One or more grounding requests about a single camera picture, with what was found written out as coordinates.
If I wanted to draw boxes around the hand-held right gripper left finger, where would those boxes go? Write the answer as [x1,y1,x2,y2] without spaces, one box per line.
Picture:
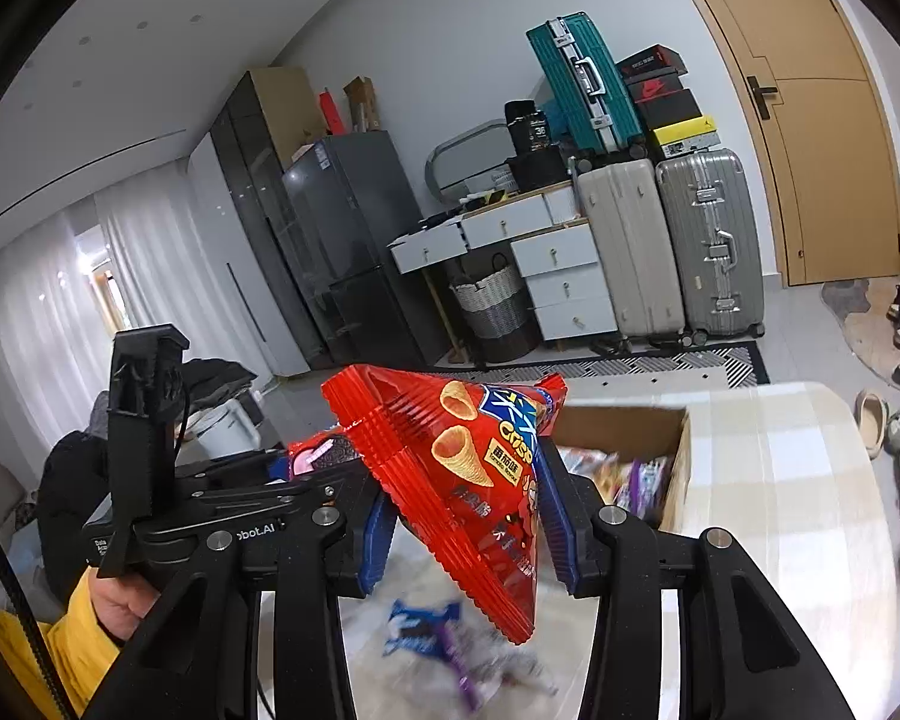
[82,491,398,720]

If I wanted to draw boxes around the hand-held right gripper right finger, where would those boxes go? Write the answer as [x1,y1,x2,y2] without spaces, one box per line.
[540,461,860,720]

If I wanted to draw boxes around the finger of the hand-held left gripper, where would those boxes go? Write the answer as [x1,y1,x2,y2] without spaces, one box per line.
[195,461,380,522]
[171,448,292,487]

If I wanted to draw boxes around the red cookie packet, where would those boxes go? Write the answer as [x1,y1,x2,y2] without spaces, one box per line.
[285,431,361,481]

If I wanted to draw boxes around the red cone chips bag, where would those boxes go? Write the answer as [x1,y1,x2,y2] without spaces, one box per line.
[321,364,571,646]

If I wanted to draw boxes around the brown cardboard box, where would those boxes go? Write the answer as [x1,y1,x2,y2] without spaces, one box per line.
[547,397,695,533]

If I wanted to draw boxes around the person's left forearm yellow sleeve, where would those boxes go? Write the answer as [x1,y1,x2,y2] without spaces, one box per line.
[0,566,125,720]

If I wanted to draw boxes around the person's left hand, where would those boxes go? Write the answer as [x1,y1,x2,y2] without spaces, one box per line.
[90,566,162,646]

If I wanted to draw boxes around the white pedal bin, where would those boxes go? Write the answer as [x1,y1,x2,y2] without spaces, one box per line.
[187,397,263,458]

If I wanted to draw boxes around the black jacket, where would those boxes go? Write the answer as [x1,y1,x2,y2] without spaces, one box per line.
[180,358,260,421]

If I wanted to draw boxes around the blue cookie packet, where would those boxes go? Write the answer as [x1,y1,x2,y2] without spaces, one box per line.
[386,600,462,657]

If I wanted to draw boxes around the dark cloth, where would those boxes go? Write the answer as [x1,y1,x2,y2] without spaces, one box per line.
[34,390,121,605]

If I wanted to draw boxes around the white sheer curtain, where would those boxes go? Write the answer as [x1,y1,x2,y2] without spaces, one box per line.
[0,187,211,511]

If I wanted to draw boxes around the silver purple snack bag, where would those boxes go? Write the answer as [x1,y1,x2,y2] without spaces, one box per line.
[442,630,563,713]

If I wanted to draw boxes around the black striped rug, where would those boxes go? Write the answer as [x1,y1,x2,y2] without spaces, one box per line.
[435,340,772,391]

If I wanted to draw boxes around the woven basket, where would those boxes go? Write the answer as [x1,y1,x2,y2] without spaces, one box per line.
[450,255,541,361]

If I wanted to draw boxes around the dark grey fridge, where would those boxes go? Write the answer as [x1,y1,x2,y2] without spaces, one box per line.
[281,130,451,368]

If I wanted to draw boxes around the dark glass cabinet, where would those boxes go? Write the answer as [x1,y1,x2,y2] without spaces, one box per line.
[210,71,331,368]

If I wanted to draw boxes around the white drawer desk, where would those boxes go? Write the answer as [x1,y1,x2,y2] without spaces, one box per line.
[388,180,620,353]

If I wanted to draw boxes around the beige suitcase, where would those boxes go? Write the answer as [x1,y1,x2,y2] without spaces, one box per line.
[576,157,687,350]

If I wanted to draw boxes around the large tan cardboard box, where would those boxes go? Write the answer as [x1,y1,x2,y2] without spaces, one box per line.
[249,67,327,158]

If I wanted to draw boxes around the silver suitcase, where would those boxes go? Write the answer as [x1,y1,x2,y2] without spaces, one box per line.
[654,148,766,350]

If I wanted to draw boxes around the red paper bag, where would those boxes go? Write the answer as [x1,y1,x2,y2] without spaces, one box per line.
[317,88,346,136]

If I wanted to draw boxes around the grey oval mirror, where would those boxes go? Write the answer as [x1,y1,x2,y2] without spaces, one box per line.
[426,120,511,200]

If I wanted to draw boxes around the small brown carton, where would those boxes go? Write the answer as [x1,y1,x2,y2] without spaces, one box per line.
[343,76,382,132]

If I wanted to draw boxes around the beige door mat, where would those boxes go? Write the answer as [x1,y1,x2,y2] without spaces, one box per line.
[821,277,900,387]

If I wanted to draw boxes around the black storage box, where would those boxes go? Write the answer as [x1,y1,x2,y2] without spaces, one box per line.
[506,150,571,192]

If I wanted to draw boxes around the black bag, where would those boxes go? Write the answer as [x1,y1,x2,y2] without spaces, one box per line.
[504,99,557,155]

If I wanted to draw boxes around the black and yellow shoe box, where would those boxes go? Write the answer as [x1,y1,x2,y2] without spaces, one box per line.
[645,114,721,160]

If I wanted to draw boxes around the plain black shoe box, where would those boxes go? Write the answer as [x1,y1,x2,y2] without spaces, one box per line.
[634,88,702,128]

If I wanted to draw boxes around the wooden door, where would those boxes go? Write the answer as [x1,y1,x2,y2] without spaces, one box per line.
[652,0,900,287]

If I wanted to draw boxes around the teal suitcase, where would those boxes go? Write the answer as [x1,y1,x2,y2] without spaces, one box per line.
[526,13,646,158]

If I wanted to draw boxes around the black shoe box red logo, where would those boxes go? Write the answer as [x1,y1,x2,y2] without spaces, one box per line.
[624,69,683,102]

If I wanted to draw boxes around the black shoe box red inside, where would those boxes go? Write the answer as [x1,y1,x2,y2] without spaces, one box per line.
[615,45,680,76]

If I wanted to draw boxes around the black cable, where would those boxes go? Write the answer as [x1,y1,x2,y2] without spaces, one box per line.
[0,480,72,720]

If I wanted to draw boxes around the dark door handle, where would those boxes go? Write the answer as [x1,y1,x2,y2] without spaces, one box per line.
[746,75,781,121]

